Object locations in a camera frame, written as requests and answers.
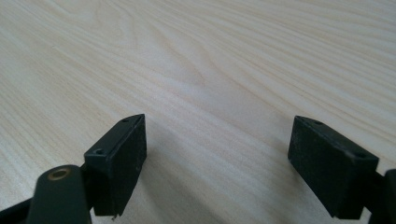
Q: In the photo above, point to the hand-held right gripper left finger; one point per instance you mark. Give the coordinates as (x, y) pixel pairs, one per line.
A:
(120, 168)

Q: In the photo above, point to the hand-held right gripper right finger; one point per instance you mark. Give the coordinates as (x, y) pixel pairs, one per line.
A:
(330, 174)

